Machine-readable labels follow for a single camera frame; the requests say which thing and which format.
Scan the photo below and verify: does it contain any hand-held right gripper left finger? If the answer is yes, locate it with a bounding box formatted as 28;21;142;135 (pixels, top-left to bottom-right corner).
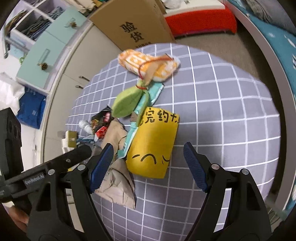
26;143;115;241

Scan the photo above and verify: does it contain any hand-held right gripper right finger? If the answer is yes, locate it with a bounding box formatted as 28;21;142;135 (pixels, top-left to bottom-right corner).
183;142;273;241

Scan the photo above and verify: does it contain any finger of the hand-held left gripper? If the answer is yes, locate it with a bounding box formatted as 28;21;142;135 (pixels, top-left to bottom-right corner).
4;145;92;198

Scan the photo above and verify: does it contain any white and olive carton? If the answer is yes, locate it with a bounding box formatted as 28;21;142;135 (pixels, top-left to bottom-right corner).
60;130;78;153

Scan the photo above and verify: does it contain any brown paper bag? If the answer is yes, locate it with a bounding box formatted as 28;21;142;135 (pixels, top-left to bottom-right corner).
94;119;137;210

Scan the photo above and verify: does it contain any blue wrapper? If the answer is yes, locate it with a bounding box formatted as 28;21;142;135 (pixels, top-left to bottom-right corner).
77;135;96;143

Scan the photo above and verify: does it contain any small red and white wrapper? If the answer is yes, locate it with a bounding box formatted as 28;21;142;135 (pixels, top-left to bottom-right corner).
95;126;108;140

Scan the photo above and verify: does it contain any small white bottle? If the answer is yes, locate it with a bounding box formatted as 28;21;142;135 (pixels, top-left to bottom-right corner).
78;120;95;135

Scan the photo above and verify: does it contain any dark snack wrapper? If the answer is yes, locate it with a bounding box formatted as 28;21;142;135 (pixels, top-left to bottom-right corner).
91;105;117;135

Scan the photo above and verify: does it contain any yellow snack packet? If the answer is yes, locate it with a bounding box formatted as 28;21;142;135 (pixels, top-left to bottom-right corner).
125;106;180;179

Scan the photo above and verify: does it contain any green pouch with red tie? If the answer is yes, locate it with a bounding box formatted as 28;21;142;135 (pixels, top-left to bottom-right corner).
112;67;158;118

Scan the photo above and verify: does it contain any teal plastic wrapper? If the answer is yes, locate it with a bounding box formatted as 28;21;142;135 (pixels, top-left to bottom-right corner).
118;82;165;159

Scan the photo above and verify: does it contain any orange and white snack packet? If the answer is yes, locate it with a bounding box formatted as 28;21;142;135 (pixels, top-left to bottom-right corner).
117;49;181;82

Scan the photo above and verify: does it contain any large brown cardboard box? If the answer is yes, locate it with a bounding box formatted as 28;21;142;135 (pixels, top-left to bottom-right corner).
88;0;176;52

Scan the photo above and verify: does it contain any person's left hand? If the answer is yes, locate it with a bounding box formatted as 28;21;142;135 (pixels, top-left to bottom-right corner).
10;205;31;233

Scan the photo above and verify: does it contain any blue plastic bag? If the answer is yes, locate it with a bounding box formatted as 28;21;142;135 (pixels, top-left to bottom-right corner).
17;87;47;129

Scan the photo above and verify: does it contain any white plastic bag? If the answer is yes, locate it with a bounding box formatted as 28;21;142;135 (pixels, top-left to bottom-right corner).
0;72;26;112

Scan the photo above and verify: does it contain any grey checked tablecloth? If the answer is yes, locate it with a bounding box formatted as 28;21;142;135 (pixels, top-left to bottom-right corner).
65;43;281;241

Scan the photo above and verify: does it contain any cream cabinet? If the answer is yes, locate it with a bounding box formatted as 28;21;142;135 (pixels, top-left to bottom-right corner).
43;20;130;163

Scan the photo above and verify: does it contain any white cubby shelf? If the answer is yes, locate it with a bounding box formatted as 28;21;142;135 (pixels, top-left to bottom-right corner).
4;0;68;61

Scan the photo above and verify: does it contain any mint drawer cabinet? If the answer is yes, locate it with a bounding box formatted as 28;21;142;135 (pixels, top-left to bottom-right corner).
16;7;88;95

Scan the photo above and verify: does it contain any dark bundled cloth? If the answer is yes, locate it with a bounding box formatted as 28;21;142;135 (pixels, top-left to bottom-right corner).
16;17;52;38

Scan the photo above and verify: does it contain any red storage box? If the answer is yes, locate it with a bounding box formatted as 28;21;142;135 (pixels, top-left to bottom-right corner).
165;9;238;39

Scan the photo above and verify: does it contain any bed with blue sheet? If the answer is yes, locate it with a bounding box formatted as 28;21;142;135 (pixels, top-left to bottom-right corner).
222;0;296;214

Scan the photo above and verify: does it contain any white storage box lid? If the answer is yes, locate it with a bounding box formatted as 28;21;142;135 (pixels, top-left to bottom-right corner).
162;0;230;17

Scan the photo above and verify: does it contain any white crumpled cloth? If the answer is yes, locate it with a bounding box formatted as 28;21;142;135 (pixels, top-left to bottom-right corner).
162;0;183;10

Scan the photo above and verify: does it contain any grey checked clothing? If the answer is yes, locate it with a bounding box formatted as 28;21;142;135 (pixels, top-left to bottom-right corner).
245;0;285;24

